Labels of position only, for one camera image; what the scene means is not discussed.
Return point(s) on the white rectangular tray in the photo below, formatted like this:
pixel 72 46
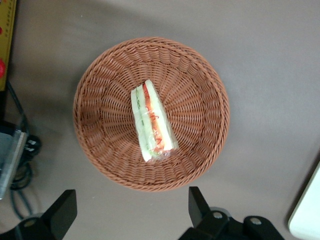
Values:
pixel 308 210

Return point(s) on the plastic-wrapped triangle sandwich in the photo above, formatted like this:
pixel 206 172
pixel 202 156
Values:
pixel 151 120

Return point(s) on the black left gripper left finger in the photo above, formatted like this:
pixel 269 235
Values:
pixel 56 220

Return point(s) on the yellow printed box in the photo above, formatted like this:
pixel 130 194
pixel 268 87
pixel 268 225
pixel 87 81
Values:
pixel 5 45

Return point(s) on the grey metal box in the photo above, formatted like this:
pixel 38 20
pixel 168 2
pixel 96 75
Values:
pixel 11 160

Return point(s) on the brown round wicker basket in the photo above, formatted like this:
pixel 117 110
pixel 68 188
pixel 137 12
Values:
pixel 195 112

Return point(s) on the black power plug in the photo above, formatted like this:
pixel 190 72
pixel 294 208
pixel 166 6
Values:
pixel 33 146

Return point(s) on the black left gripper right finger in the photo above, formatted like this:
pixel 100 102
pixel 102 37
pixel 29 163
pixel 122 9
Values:
pixel 212 227

